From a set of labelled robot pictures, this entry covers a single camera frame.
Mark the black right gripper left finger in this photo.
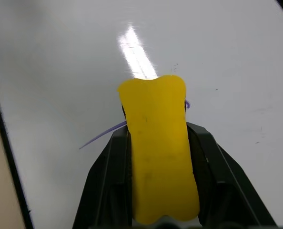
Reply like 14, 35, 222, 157
71, 125, 134, 229

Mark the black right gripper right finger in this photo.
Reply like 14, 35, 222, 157
185, 121, 278, 229

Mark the yellow whiteboard eraser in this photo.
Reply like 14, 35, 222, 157
116, 74, 200, 226

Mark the white whiteboard with black frame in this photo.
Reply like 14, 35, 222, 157
0, 0, 283, 229

